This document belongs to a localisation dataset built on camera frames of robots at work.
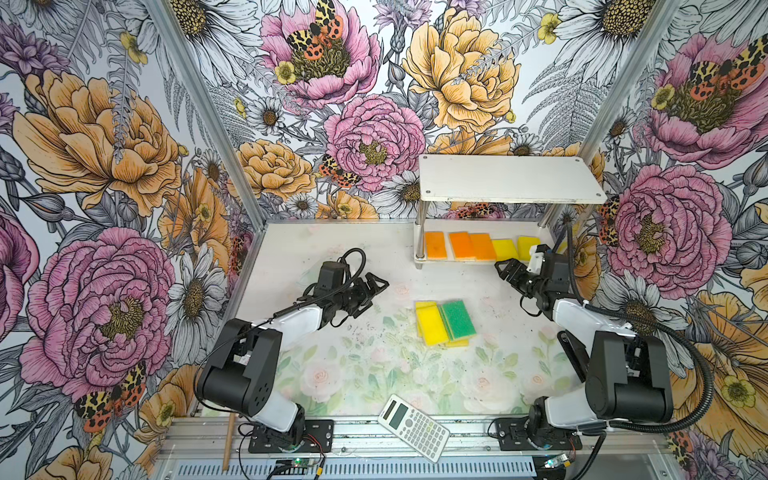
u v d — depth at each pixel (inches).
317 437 28.9
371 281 32.3
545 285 28.2
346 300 30.6
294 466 28.3
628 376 17.4
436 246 40.9
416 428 29.3
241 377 17.5
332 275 28.2
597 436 26.6
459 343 33.8
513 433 29.3
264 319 20.2
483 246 40.3
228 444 28.7
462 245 41.5
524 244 41.3
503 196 32.0
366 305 35.7
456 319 34.9
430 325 35.2
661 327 28.0
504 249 41.3
